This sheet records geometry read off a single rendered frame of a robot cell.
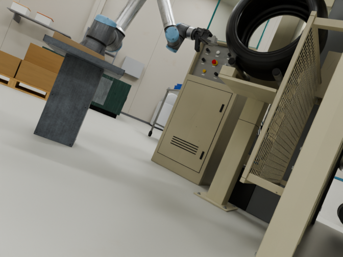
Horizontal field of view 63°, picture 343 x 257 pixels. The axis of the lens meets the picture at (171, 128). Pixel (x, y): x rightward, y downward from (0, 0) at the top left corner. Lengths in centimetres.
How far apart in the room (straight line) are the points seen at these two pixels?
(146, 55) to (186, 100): 854
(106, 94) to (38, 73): 230
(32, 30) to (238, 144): 995
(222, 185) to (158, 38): 959
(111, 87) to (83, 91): 453
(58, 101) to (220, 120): 130
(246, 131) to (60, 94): 127
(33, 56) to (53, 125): 295
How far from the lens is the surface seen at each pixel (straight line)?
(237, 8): 194
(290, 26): 224
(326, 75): 199
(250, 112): 206
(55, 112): 196
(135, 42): 1110
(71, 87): 194
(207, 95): 255
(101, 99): 644
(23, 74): 448
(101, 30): 203
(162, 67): 1114
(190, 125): 254
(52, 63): 482
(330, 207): 458
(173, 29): 198
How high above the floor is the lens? 41
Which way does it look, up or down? 1 degrees down
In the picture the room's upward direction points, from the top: 23 degrees clockwise
